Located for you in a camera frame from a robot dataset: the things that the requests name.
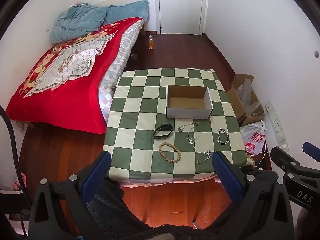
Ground white cardboard box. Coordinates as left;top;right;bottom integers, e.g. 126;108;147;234
166;84;214;119

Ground thick silver chain bracelet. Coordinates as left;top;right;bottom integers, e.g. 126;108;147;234
217;128;230;145

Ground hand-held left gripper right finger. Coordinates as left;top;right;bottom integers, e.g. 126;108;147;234
212;151;295;240

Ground brown cardboard box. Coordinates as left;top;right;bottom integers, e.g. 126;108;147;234
226;74;265;127

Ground clear plastic packaging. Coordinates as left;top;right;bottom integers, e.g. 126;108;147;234
236;78;263;117

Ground white door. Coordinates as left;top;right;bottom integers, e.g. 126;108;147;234
154;0;210;35

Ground wooden bead bracelet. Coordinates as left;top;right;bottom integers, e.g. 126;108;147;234
158;142;182;164

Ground black fuzzy pants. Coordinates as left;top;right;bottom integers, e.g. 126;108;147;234
86;167;284;240

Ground white plastic bag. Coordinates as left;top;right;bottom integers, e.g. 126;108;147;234
240;120;267;155

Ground person's right forearm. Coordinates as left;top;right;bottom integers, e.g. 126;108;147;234
297;207;320;240

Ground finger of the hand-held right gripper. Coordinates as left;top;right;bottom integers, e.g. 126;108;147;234
302;142;320;162
270;146;302;179

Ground silver beaded bracelet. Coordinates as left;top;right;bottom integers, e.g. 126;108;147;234
195;150;214;165

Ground green checkered tablecloth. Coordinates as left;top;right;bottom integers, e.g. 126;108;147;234
104;68;250;186

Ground thin silver necklace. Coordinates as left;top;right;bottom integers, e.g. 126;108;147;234
177;121;200;133

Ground white cable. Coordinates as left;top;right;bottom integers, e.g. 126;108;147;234
257;145;282;168

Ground grey patterned bed sheet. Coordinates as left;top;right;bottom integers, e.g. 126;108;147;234
98;20;145;120

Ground black cable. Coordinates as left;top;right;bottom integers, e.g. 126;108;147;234
0;105;28;230

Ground red printed blanket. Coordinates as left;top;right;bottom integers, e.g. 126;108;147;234
5;17;143;134

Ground silver cross pendant necklace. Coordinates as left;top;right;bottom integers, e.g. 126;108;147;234
186;130;200;147

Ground black smart band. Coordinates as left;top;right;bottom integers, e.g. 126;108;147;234
153;124;173;140

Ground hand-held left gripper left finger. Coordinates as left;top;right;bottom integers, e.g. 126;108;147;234
29;151;112;240

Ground white power strip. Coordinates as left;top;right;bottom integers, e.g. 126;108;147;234
264;101;289;152

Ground blue quilt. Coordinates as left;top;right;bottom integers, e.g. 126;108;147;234
51;1;150;43

